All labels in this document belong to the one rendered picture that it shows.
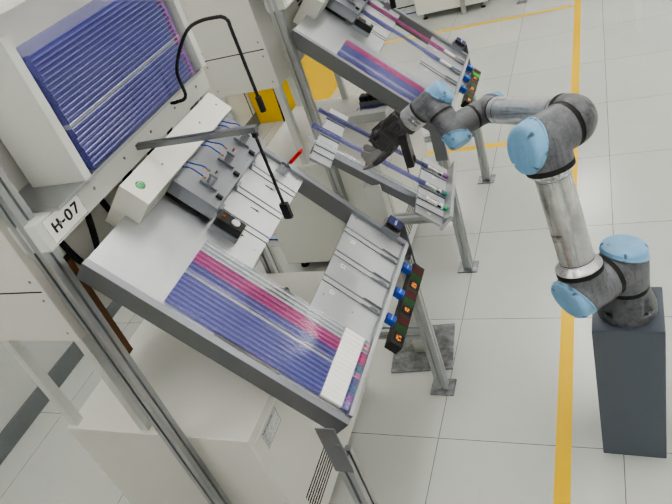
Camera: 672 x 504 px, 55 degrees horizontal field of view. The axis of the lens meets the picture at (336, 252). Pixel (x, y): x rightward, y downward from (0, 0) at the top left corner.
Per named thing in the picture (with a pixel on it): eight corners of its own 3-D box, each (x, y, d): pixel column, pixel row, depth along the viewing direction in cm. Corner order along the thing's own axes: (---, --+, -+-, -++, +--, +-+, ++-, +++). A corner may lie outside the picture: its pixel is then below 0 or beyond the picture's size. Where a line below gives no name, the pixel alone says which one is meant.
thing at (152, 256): (296, 190, 200) (303, 180, 196) (204, 346, 152) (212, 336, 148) (205, 130, 195) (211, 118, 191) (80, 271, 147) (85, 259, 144)
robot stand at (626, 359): (663, 411, 210) (662, 286, 179) (666, 459, 197) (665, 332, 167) (604, 407, 218) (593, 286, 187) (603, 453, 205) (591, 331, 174)
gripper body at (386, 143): (370, 130, 199) (397, 105, 192) (390, 148, 202) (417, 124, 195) (366, 142, 193) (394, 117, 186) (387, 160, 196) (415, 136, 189)
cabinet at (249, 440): (373, 389, 255) (326, 270, 221) (320, 561, 205) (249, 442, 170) (234, 384, 282) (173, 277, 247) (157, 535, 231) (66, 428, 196)
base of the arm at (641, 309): (656, 289, 179) (656, 262, 174) (659, 328, 168) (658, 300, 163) (598, 290, 185) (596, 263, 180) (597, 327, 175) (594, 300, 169)
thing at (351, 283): (397, 250, 203) (403, 244, 201) (339, 421, 155) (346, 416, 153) (348, 217, 201) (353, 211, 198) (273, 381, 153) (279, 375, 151)
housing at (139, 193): (215, 140, 196) (232, 107, 187) (133, 238, 161) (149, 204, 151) (192, 125, 195) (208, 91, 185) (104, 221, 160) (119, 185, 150)
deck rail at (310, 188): (397, 253, 207) (408, 242, 202) (396, 257, 205) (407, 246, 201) (207, 127, 196) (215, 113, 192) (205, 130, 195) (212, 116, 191)
